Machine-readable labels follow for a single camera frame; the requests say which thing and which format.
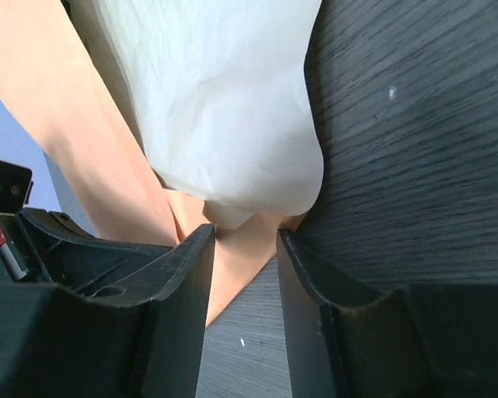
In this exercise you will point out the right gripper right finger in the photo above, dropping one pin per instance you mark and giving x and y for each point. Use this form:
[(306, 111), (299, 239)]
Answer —
[(346, 339)]

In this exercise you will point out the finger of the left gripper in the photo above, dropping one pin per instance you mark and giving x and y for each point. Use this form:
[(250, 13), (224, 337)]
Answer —
[(60, 252)]

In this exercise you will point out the orange beige wrapping paper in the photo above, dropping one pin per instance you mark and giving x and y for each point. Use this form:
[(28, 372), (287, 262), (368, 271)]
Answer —
[(164, 115)]

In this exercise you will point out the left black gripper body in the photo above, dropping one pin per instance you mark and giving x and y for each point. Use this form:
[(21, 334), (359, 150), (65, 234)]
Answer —
[(21, 237)]

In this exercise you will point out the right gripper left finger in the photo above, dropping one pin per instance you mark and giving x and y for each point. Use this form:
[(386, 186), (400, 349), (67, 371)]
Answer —
[(139, 337)]

